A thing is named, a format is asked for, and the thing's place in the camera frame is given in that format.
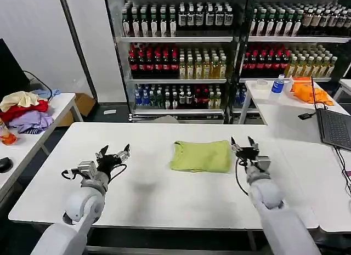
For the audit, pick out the light blue cloth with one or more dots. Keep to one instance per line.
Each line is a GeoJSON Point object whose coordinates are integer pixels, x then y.
{"type": "Point", "coordinates": [50, 92]}

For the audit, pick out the white laptop table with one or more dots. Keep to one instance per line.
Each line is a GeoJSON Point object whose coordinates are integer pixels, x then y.
{"type": "Point", "coordinates": [299, 161]}

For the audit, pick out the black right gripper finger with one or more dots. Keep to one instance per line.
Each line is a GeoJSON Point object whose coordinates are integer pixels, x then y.
{"type": "Point", "coordinates": [235, 146]}
{"type": "Point", "coordinates": [254, 146]}

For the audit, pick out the black computer mouse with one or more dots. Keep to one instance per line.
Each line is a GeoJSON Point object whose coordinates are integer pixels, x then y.
{"type": "Point", "coordinates": [5, 164]}

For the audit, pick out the orange snack bag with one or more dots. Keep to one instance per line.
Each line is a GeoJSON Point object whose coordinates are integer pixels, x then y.
{"type": "Point", "coordinates": [6, 134]}

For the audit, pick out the grey chair back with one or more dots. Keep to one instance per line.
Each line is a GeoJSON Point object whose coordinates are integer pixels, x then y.
{"type": "Point", "coordinates": [166, 119]}

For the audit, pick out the cream cloth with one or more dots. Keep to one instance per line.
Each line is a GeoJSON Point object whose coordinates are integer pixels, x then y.
{"type": "Point", "coordinates": [19, 100]}

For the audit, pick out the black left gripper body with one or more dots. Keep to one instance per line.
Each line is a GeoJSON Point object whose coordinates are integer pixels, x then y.
{"type": "Point", "coordinates": [108, 163]}

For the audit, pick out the black wall strip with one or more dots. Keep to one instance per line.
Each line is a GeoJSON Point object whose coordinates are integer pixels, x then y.
{"type": "Point", "coordinates": [78, 44]}

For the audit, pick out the small black device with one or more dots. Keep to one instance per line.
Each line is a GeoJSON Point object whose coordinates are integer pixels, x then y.
{"type": "Point", "coordinates": [304, 116]}

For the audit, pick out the white tape roll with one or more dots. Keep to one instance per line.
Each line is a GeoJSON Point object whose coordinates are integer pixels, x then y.
{"type": "Point", "coordinates": [262, 85]}

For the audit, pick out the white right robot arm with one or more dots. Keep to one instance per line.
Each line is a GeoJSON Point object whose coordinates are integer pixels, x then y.
{"type": "Point", "coordinates": [271, 200]}

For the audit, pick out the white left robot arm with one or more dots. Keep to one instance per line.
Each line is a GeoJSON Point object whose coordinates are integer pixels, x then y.
{"type": "Point", "coordinates": [82, 203]}

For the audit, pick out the orange cloth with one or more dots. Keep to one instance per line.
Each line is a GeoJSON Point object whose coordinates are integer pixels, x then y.
{"type": "Point", "coordinates": [312, 94]}

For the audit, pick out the white desk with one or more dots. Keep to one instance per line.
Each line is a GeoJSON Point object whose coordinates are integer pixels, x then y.
{"type": "Point", "coordinates": [30, 145]}

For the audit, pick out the white side table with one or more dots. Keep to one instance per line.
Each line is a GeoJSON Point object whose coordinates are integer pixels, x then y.
{"type": "Point", "coordinates": [274, 98]}

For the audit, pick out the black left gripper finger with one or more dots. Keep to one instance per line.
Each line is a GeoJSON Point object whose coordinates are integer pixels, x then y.
{"type": "Point", "coordinates": [102, 153]}
{"type": "Point", "coordinates": [123, 155]}

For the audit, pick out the dark grey laptop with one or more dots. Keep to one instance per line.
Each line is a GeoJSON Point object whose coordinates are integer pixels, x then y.
{"type": "Point", "coordinates": [334, 129]}

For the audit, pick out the red cloth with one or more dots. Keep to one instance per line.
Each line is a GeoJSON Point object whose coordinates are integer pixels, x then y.
{"type": "Point", "coordinates": [22, 110]}

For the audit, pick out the shelf rack with drink bottles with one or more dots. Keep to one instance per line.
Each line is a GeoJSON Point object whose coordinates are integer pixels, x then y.
{"type": "Point", "coordinates": [178, 60]}
{"type": "Point", "coordinates": [296, 46]}

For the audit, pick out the small white floor object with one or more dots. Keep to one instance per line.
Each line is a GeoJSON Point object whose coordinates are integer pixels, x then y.
{"type": "Point", "coordinates": [110, 112]}

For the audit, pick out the black monitor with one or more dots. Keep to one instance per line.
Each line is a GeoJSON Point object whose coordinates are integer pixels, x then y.
{"type": "Point", "coordinates": [11, 71]}

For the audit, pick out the blue-label water bottle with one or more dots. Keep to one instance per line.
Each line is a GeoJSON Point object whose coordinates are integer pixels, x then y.
{"type": "Point", "coordinates": [277, 86]}

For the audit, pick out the brown cardboard box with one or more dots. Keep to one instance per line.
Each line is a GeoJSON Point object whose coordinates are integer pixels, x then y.
{"type": "Point", "coordinates": [82, 104]}

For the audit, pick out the yellow-green shirt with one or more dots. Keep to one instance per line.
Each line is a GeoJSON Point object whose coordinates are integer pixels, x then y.
{"type": "Point", "coordinates": [200, 156]}

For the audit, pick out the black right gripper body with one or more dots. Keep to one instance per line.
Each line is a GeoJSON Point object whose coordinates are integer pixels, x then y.
{"type": "Point", "coordinates": [248, 155]}

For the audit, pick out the purple cloth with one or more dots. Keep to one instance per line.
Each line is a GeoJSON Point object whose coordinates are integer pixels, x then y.
{"type": "Point", "coordinates": [30, 122]}

